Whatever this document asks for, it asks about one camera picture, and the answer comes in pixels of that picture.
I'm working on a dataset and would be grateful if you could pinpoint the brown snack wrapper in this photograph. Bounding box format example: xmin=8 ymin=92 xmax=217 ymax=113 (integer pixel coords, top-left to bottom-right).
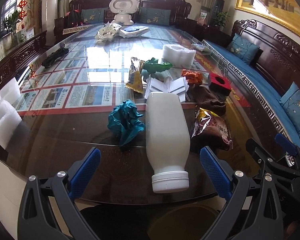
xmin=191 ymin=107 xmax=233 ymax=152

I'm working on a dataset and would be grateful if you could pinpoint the white plastic bottle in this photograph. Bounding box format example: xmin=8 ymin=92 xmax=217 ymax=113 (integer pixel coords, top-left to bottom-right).
xmin=146 ymin=92 xmax=190 ymax=193

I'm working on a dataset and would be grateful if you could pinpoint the orange paper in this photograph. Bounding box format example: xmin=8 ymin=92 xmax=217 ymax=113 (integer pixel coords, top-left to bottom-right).
xmin=181 ymin=69 xmax=203 ymax=86

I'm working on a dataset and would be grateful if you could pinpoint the white paper carton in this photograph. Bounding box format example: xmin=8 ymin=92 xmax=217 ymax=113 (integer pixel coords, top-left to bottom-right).
xmin=144 ymin=76 xmax=189 ymax=102

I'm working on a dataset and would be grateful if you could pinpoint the teal paper ball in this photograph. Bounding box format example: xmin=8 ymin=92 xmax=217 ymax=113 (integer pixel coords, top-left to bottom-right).
xmin=107 ymin=100 xmax=145 ymax=146

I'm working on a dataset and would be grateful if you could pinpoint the white foam block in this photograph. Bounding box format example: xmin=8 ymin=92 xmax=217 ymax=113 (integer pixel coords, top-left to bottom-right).
xmin=162 ymin=44 xmax=196 ymax=69

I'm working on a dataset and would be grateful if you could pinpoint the green paper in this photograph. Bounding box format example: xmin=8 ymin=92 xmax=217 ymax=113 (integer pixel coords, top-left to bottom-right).
xmin=142 ymin=57 xmax=173 ymax=76

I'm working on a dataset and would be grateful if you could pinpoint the yellow snack wrapper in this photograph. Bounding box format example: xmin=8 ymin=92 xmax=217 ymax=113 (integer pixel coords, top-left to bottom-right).
xmin=126 ymin=57 xmax=144 ymax=94

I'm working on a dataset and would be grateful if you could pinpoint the blue cushion near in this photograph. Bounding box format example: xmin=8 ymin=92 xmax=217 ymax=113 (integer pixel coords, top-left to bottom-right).
xmin=279 ymin=82 xmax=300 ymax=137

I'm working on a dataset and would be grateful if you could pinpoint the blue cushion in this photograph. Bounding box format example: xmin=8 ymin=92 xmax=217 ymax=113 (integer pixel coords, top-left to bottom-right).
xmin=279 ymin=82 xmax=300 ymax=137
xmin=227 ymin=33 xmax=260 ymax=64

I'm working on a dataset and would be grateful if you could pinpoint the brown cloth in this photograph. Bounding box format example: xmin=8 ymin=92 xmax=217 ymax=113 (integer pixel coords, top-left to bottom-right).
xmin=189 ymin=86 xmax=226 ymax=116

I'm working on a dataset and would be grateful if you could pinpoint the red black foam block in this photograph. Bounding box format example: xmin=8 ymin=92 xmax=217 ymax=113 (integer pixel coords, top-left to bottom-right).
xmin=208 ymin=73 xmax=231 ymax=96

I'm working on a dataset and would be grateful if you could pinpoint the dark wooden side sofa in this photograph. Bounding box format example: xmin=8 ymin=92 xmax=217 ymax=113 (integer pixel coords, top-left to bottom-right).
xmin=200 ymin=20 xmax=300 ymax=146

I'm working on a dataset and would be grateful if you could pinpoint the white foam piece near left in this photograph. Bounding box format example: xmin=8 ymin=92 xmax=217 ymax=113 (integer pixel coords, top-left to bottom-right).
xmin=0 ymin=100 xmax=21 ymax=149

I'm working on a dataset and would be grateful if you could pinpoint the white foam piece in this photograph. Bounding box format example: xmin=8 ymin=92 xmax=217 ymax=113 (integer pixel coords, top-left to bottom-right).
xmin=0 ymin=100 xmax=21 ymax=149
xmin=0 ymin=77 xmax=21 ymax=105

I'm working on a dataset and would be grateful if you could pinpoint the blue cushion far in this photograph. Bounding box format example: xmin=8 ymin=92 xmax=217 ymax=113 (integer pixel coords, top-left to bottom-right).
xmin=227 ymin=33 xmax=260 ymax=64

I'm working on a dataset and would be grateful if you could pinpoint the white foam piece far left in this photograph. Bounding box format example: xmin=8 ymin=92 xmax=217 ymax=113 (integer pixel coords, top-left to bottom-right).
xmin=0 ymin=77 xmax=21 ymax=105

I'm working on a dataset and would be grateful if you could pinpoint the clear plastic bag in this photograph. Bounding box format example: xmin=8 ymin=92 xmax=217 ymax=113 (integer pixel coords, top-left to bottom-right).
xmin=191 ymin=43 xmax=212 ymax=54

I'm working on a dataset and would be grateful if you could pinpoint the potted plant right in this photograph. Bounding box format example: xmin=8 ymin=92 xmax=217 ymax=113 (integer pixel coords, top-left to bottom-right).
xmin=211 ymin=11 xmax=230 ymax=30

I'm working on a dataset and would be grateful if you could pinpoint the potted plant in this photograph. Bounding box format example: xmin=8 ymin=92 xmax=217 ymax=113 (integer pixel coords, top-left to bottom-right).
xmin=211 ymin=11 xmax=230 ymax=30
xmin=3 ymin=10 xmax=21 ymax=47

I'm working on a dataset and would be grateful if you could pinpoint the potted plant left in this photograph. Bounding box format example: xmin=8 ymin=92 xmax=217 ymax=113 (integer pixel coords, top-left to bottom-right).
xmin=3 ymin=10 xmax=21 ymax=47

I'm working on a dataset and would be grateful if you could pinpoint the crumpled white plastic bag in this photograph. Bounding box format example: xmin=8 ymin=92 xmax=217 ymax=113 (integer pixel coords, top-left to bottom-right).
xmin=95 ymin=22 xmax=122 ymax=42

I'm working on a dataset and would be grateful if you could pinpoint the teal cushion far sofa right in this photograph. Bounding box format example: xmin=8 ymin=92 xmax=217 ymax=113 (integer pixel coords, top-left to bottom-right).
xmin=140 ymin=7 xmax=171 ymax=26

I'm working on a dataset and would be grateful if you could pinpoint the teal cushion sofa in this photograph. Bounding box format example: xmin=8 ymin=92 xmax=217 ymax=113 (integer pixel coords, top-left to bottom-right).
xmin=140 ymin=7 xmax=171 ymax=26
xmin=81 ymin=8 xmax=108 ymax=24

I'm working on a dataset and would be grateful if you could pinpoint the dark wooden far sofa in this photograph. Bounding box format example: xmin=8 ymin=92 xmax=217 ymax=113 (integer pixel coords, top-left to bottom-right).
xmin=54 ymin=0 xmax=192 ymax=42

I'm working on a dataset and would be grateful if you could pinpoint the white blue plastic package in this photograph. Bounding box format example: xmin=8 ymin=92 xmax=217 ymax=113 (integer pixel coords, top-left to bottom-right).
xmin=118 ymin=25 xmax=150 ymax=38

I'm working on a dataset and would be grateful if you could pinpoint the teal cushion far sofa left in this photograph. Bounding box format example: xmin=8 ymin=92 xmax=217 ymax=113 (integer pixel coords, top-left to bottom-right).
xmin=81 ymin=8 xmax=108 ymax=24

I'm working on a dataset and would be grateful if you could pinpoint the red chinese knot decoration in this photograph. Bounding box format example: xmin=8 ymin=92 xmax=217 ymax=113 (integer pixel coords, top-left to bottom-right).
xmin=17 ymin=0 xmax=28 ymax=21

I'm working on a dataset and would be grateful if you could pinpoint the white toy robot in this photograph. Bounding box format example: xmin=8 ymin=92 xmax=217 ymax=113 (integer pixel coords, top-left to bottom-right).
xmin=109 ymin=0 xmax=139 ymax=26

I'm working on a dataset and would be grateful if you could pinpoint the black cable bundle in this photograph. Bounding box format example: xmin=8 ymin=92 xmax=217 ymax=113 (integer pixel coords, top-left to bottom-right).
xmin=40 ymin=47 xmax=70 ymax=69

